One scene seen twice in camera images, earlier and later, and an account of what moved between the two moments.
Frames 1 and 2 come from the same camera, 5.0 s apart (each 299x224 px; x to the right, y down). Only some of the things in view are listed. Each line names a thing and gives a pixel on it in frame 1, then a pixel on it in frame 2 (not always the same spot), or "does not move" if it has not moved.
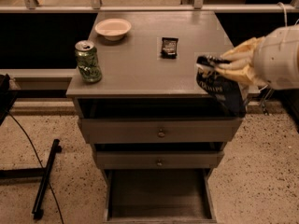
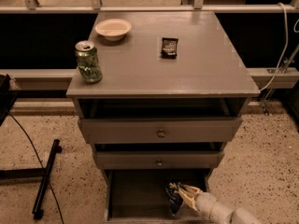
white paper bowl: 113,29 does not move
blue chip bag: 220,85 -> 175,198
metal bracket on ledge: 263,102 does not move
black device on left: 7,96 does not move
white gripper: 276,60 -> 205,202
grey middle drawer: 159,160 does not move
